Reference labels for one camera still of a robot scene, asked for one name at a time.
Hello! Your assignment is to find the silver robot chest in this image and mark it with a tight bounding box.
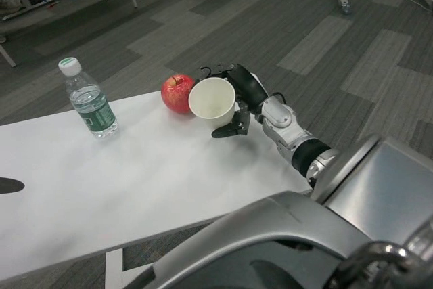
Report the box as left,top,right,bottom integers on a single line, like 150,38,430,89
133,190,433,289

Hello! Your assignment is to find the seated person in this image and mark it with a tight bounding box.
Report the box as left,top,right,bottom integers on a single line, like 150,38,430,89
0,0,22,12

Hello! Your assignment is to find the clear water bottle green label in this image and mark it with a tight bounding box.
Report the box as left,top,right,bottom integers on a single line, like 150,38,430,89
58,55,120,139

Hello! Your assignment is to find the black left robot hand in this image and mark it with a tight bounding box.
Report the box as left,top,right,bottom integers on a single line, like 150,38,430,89
0,176,25,195

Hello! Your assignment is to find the red apple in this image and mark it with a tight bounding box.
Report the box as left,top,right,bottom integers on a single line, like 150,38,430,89
160,74,196,115

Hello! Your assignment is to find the silver metal harness carabiner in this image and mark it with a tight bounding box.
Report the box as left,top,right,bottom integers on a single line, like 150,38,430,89
324,221,433,289

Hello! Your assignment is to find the white paper cup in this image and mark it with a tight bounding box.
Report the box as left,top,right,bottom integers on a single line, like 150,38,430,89
188,77,236,131

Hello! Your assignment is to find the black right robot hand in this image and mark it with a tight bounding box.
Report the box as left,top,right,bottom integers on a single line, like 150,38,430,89
200,63,268,139

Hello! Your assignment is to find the white table frame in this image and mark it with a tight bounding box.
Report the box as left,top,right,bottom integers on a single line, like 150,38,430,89
104,248,150,289

